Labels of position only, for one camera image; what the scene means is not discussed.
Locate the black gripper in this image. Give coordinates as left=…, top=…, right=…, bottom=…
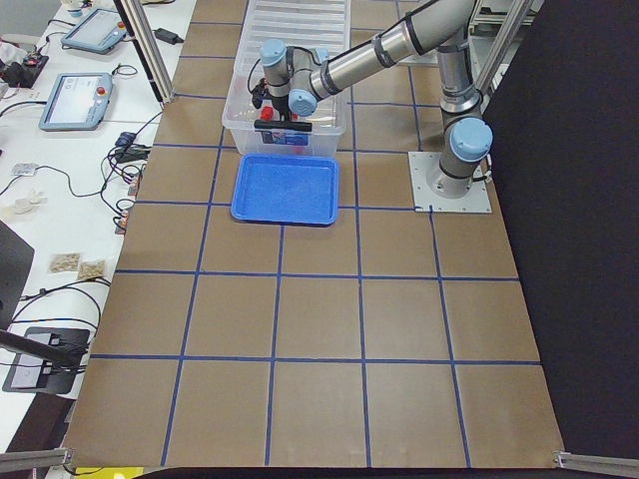
left=250, top=78, right=290, bottom=118

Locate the red block with peg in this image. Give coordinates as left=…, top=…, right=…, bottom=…
left=261, top=106, right=274, bottom=121

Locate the clear plastic box lid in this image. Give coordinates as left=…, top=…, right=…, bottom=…
left=232, top=0, right=350, bottom=96

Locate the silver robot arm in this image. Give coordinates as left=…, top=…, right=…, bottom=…
left=250, top=0, right=493, bottom=199

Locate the black box latch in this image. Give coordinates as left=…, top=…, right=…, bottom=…
left=254, top=119, right=313, bottom=133

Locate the clear plastic storage box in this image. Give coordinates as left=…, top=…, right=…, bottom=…
left=221, top=54, right=348, bottom=157

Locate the blue plastic tray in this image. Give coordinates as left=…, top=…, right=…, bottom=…
left=231, top=153, right=340, bottom=226

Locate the black power adapter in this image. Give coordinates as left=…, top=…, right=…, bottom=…
left=154, top=28, right=184, bottom=45

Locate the far teach pendant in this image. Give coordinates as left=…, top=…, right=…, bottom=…
left=61, top=9, right=127, bottom=54

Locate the teach pendant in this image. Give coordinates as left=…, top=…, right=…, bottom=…
left=61, top=9, right=127, bottom=54
left=39, top=73, right=113, bottom=132

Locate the near teach pendant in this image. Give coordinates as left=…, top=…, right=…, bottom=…
left=39, top=73, right=113, bottom=132

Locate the aluminium frame post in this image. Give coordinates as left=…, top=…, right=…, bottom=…
left=114, top=0, right=175, bottom=104

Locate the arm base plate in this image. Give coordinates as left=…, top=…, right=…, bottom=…
left=408, top=152, right=492, bottom=215

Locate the black camera stand base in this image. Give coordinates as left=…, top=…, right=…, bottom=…
left=1, top=326, right=90, bottom=395

